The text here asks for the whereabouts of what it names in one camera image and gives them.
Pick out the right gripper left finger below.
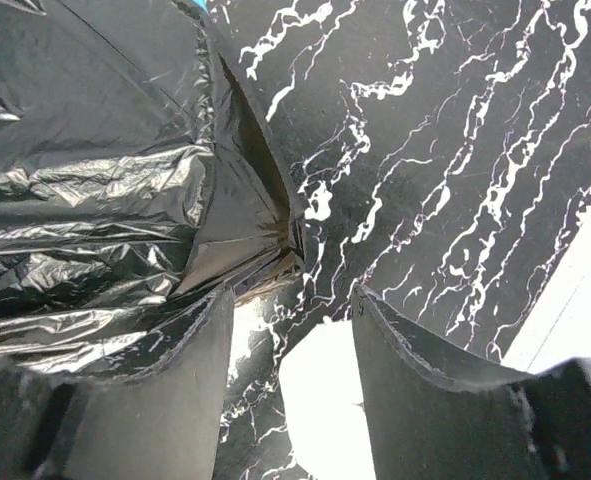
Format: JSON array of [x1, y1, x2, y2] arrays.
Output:
[[0, 288, 234, 479]]

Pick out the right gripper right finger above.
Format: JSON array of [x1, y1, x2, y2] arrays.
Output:
[[352, 287, 591, 479]]

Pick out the black trash bag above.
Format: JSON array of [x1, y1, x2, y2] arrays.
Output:
[[0, 1, 304, 373]]

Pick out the teal trash bin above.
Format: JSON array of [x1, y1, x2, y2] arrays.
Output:
[[188, 0, 208, 12]]

